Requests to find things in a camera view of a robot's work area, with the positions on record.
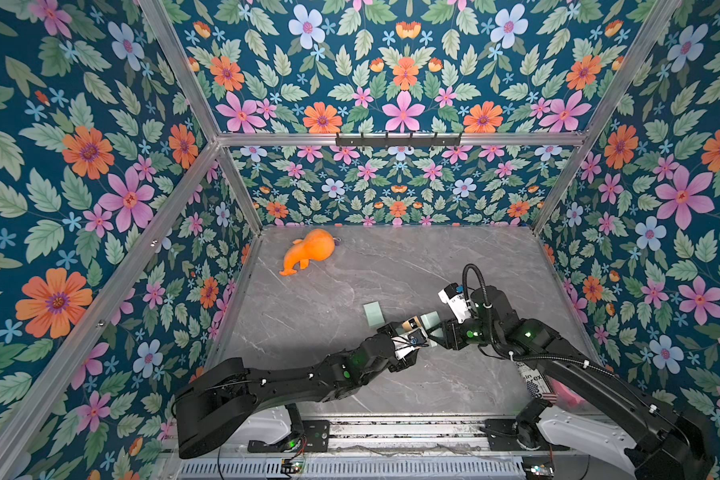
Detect mint green box lid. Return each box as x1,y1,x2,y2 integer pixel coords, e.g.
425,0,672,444
420,311,444,344

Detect orange plush toy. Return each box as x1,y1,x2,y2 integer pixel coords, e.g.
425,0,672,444
279,229,336,276

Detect pink alarm clock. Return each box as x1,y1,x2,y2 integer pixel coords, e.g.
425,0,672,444
549,379,585,407

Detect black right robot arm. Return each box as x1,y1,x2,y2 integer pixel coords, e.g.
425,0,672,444
438,283,714,479

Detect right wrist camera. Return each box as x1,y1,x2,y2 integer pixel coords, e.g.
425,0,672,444
438,283,472,324

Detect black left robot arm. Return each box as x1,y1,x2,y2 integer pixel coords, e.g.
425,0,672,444
175,320,430,459

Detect black hook rail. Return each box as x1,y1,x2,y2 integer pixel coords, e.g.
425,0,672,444
334,133,462,149

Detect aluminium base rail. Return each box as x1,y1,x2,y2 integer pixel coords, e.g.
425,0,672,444
173,413,655,460

